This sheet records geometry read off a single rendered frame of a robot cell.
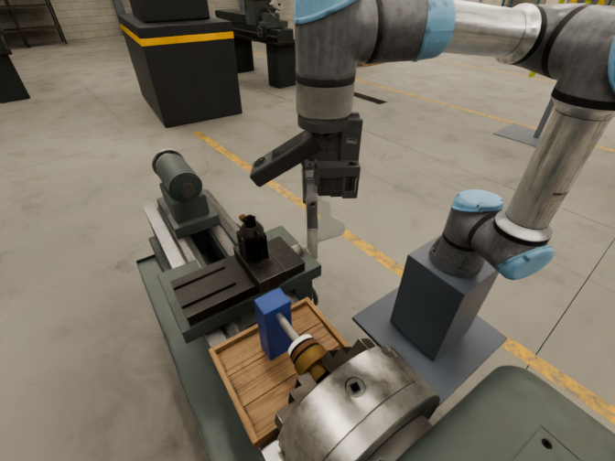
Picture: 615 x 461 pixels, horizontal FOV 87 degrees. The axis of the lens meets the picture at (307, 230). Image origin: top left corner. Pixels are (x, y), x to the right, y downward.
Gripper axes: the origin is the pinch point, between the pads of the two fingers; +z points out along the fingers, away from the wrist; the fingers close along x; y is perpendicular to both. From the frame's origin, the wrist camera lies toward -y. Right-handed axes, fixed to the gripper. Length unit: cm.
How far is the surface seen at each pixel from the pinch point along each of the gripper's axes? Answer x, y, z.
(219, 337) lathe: 18, -27, 57
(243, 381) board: 2, -18, 55
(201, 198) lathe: 78, -41, 42
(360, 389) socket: -18.1, 8.0, 20.7
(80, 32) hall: 1243, -671, 120
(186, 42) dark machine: 450, -131, 36
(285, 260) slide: 41, -5, 46
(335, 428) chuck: -23.3, 3.1, 22.2
